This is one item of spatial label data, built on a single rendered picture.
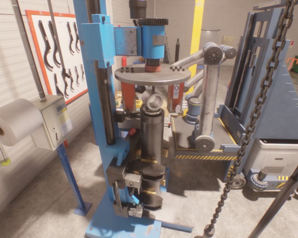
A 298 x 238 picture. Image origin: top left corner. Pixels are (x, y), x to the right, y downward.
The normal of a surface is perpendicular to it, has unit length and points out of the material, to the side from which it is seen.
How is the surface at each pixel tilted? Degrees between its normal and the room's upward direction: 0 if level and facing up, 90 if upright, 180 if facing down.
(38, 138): 90
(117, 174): 90
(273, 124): 90
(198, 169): 0
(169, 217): 0
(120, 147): 0
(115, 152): 90
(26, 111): 56
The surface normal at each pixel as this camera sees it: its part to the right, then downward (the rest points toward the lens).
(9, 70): 0.98, 0.11
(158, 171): 0.00, -0.87
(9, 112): 0.55, -0.66
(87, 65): -0.22, 0.48
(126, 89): 0.12, 0.49
